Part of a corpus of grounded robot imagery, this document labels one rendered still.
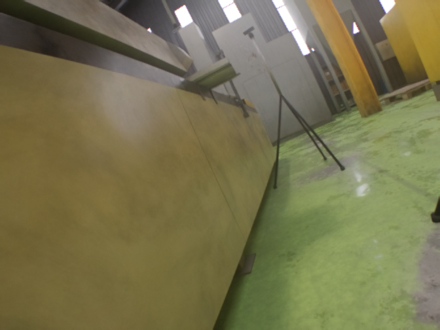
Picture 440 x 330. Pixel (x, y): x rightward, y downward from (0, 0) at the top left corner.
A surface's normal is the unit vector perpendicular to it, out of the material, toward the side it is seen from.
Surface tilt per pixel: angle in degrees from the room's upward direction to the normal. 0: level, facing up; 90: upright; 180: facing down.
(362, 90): 90
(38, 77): 90
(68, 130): 90
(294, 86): 90
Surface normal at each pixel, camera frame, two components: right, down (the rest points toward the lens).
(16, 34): 0.88, -0.37
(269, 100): -0.24, 0.19
